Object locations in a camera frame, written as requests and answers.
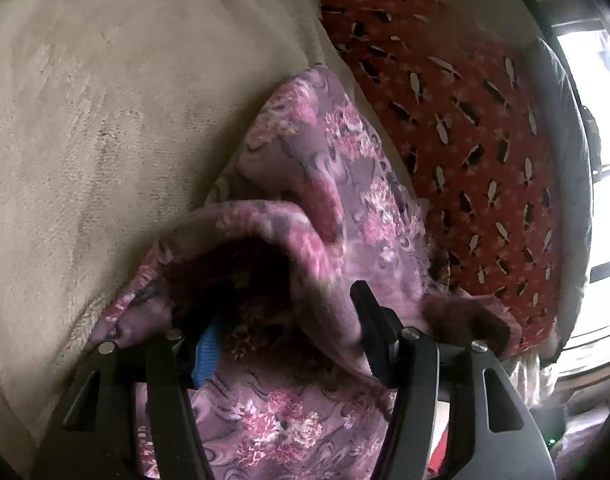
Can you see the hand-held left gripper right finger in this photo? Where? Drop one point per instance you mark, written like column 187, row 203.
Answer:
column 374, row 330

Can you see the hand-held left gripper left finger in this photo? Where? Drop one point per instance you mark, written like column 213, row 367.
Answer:
column 205, row 360

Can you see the purple floral garment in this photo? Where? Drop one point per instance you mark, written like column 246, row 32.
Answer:
column 345, row 185

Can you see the beige fleece blanket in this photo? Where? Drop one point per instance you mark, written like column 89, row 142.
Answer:
column 110, row 125

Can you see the window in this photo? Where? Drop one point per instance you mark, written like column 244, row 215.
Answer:
column 607, row 110

